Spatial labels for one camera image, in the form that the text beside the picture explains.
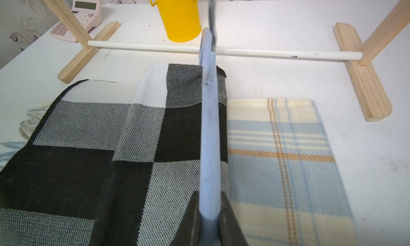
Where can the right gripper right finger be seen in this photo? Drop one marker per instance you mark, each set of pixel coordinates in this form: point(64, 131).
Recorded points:
point(230, 231)

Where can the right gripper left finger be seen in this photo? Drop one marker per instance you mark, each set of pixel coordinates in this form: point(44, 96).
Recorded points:
point(188, 233)

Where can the light blue clothes hanger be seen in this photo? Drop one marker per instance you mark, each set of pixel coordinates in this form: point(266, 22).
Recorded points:
point(210, 157)

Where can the black white checkered scarf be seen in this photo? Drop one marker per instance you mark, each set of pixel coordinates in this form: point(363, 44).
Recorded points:
point(109, 164)

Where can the blue cream plaid scarf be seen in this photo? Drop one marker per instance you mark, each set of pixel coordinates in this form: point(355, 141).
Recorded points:
point(280, 175)

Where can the wooden clothes rack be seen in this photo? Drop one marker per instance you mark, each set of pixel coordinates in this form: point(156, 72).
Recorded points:
point(357, 55)

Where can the yellow pencil bucket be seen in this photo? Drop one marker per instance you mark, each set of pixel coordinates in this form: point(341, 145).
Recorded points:
point(181, 18)

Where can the pink calculator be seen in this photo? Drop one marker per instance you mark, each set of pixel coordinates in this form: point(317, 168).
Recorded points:
point(88, 13)

